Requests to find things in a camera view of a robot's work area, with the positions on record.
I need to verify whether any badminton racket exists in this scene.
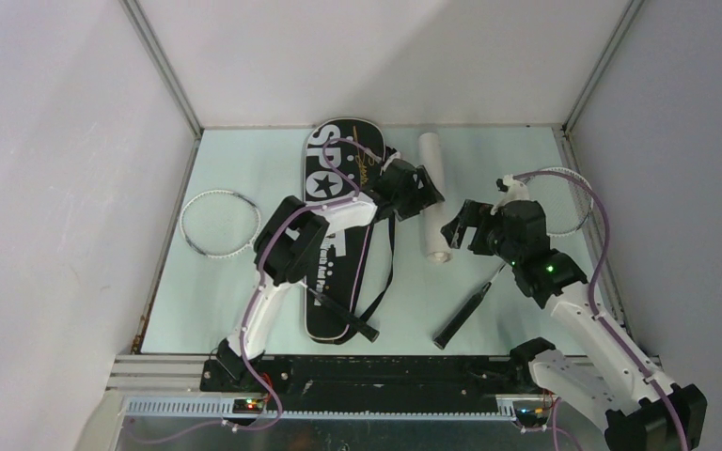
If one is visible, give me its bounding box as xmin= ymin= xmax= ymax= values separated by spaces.
xmin=178 ymin=190 xmax=379 ymax=344
xmin=432 ymin=165 xmax=596 ymax=348

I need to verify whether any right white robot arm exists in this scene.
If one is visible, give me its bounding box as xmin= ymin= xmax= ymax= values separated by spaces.
xmin=441 ymin=200 xmax=707 ymax=450

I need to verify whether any black sport racket bag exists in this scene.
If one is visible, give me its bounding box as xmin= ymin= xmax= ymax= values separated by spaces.
xmin=303 ymin=117 xmax=396 ymax=346

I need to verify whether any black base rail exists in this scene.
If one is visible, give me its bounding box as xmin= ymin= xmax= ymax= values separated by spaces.
xmin=201 ymin=354 xmax=577 ymax=414

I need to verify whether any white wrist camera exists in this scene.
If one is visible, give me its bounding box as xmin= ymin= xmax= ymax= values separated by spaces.
xmin=380 ymin=148 xmax=401 ymax=176
xmin=491 ymin=175 xmax=530 ymax=216

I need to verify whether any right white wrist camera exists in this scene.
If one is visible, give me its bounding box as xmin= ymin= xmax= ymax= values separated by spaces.
xmin=491 ymin=175 xmax=530 ymax=216

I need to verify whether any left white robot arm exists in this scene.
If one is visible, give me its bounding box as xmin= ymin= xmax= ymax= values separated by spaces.
xmin=216 ymin=157 xmax=445 ymax=392

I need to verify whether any white slotted cable duct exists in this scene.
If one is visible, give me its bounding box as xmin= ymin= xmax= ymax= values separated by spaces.
xmin=124 ymin=397 xmax=518 ymax=421

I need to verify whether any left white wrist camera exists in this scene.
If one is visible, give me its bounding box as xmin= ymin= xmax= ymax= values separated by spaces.
xmin=380 ymin=148 xmax=401 ymax=176

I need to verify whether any white shuttlecock tube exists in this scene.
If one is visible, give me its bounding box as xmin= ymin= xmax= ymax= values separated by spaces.
xmin=417 ymin=131 xmax=453 ymax=265

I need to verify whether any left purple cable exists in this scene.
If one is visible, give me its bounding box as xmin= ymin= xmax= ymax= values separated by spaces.
xmin=236 ymin=139 xmax=393 ymax=432

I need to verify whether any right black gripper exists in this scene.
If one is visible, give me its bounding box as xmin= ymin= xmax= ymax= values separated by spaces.
xmin=441 ymin=199 xmax=522 ymax=266

